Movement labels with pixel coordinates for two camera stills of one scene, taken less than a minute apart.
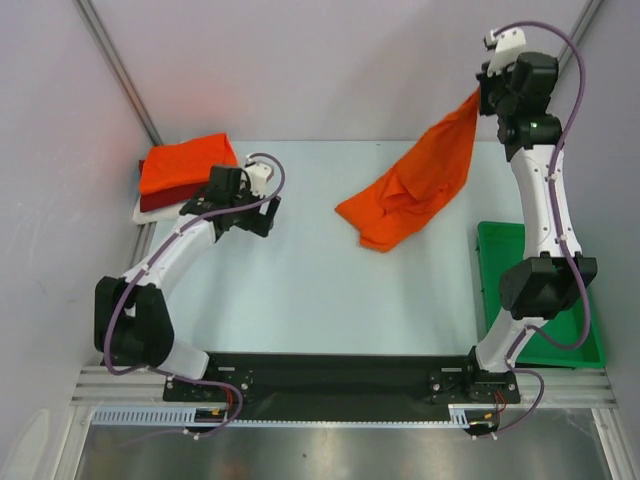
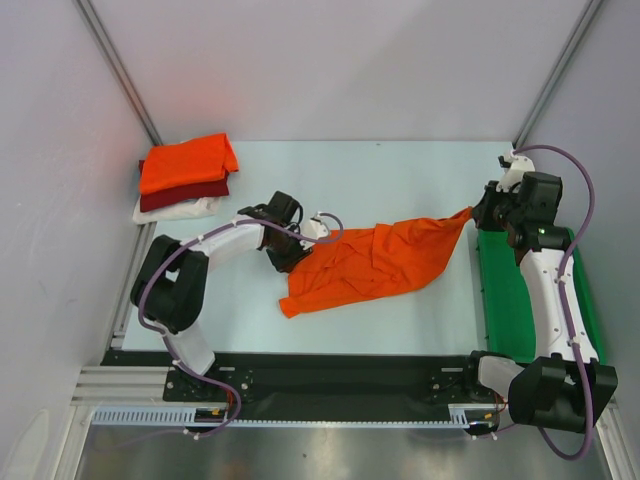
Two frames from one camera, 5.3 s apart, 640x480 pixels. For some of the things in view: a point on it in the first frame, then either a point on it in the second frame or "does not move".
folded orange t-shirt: [167, 166] does not move
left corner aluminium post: [103, 40] does not move
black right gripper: [489, 93] → [484, 210]
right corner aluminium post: [580, 32] does not move
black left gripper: [259, 223] → [286, 264]
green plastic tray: [573, 340] does not move
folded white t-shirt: [156, 215] does not move
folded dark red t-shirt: [157, 199] does not move
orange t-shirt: [413, 187] → [367, 263]
